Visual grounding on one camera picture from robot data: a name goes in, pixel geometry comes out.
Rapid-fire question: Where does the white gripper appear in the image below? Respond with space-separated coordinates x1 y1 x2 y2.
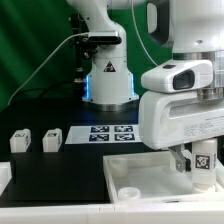
138 91 224 172

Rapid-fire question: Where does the white square tabletop tray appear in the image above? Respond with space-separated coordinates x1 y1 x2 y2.
103 151 224 203

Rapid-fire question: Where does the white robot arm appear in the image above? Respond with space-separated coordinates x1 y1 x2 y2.
66 0 224 155

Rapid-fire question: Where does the paper sheet with tags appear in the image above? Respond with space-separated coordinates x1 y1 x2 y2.
65 124 140 145

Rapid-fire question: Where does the white front obstacle wall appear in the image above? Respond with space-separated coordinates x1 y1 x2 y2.
0 202 224 224

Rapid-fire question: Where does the white obstacle wall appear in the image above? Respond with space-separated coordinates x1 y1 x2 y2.
0 202 224 224
0 162 12 196

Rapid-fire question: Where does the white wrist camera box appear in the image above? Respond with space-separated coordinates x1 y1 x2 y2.
141 60 213 93

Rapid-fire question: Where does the black cable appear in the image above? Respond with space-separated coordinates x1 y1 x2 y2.
13 81 84 101

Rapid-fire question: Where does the white cable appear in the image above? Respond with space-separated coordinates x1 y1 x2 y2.
7 0 160 107

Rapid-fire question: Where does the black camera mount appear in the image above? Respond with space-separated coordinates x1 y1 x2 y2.
68 13 123 84

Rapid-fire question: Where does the white left obstacle wall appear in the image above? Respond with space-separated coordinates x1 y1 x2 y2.
0 162 12 196

